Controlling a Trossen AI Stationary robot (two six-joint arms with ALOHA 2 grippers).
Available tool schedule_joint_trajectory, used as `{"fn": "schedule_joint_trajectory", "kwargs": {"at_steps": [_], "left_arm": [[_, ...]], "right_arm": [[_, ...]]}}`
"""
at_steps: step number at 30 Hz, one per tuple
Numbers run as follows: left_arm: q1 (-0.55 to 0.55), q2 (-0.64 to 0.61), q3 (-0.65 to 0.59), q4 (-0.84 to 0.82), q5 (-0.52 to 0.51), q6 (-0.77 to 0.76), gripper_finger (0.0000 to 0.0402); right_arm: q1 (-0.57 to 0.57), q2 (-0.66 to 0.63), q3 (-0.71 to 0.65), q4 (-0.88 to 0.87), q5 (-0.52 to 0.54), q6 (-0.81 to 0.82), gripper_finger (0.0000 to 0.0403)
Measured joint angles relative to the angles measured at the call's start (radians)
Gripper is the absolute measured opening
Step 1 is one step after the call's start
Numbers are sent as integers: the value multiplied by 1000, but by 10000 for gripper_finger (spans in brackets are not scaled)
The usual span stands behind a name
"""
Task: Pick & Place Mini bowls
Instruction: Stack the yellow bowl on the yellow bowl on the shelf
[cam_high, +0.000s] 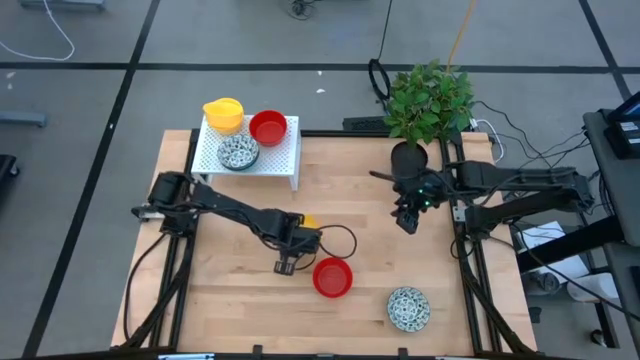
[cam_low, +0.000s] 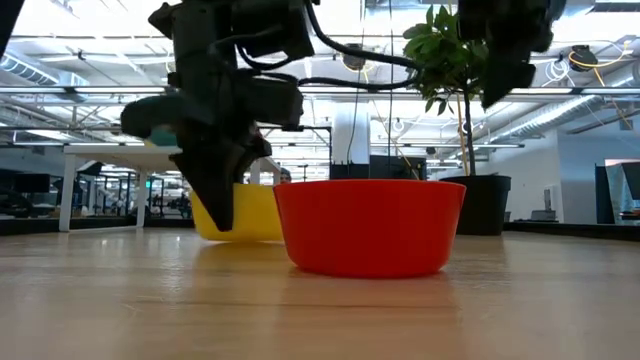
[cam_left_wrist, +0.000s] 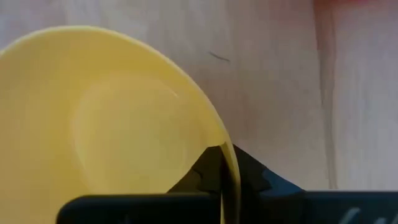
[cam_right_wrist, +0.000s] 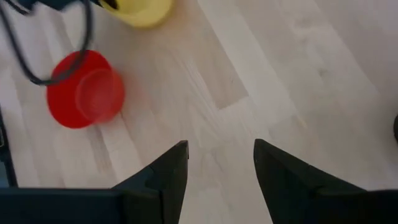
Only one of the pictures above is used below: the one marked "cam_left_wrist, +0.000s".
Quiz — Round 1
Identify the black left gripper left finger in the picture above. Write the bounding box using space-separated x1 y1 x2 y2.
167 145 224 196

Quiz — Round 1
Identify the yellow plastic mini bowl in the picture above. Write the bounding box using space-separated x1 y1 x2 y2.
0 25 242 224

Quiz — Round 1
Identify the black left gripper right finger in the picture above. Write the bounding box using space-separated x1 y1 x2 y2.
232 144 307 196

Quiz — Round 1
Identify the red plastic mini bowl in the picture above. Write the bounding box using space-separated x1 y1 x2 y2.
312 0 398 5

